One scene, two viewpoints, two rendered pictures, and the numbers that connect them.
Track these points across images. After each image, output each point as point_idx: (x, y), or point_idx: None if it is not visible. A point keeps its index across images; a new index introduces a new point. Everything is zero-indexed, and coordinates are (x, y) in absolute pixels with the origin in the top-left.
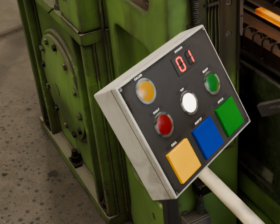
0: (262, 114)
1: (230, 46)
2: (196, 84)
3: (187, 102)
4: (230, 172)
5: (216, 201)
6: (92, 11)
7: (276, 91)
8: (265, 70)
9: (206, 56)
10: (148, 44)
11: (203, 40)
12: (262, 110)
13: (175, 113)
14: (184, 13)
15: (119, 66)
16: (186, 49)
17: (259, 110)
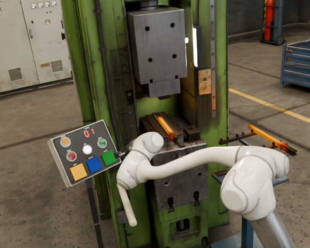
0: (115, 157)
1: (134, 131)
2: (93, 142)
3: (85, 149)
4: (141, 192)
5: (135, 206)
6: (89, 112)
7: None
8: None
9: (101, 132)
10: None
11: (101, 125)
12: (115, 155)
13: (78, 152)
14: (108, 114)
15: None
16: (90, 128)
17: (114, 155)
